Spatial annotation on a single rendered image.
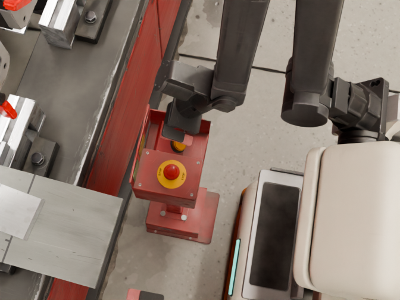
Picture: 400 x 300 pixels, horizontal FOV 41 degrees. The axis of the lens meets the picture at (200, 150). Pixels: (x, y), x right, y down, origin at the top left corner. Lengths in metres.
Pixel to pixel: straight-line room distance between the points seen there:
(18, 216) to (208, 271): 1.09
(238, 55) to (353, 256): 0.32
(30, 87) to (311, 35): 0.80
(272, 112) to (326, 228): 1.51
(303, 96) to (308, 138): 1.38
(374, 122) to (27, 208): 0.67
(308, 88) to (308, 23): 0.17
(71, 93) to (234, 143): 1.00
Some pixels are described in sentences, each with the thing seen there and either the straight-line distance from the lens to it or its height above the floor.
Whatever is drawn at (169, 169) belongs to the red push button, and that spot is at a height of 0.81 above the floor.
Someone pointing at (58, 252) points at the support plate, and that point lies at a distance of 1.09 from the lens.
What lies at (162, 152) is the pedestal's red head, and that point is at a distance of 1.33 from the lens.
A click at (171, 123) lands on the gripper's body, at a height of 1.09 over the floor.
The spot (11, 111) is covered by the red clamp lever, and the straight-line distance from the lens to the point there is 0.97.
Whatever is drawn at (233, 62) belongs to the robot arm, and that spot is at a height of 1.34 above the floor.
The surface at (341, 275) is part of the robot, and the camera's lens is 0.73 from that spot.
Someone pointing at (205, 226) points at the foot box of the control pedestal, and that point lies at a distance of 2.07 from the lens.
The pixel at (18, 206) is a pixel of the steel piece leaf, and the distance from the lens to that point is 1.12.
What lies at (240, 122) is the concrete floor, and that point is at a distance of 2.19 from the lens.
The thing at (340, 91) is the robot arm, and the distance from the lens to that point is 0.90.
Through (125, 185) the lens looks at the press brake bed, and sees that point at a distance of 2.07.
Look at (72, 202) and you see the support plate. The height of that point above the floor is 1.00.
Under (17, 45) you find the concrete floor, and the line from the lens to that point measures 2.42.
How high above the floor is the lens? 2.05
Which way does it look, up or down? 73 degrees down
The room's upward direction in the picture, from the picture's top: 6 degrees clockwise
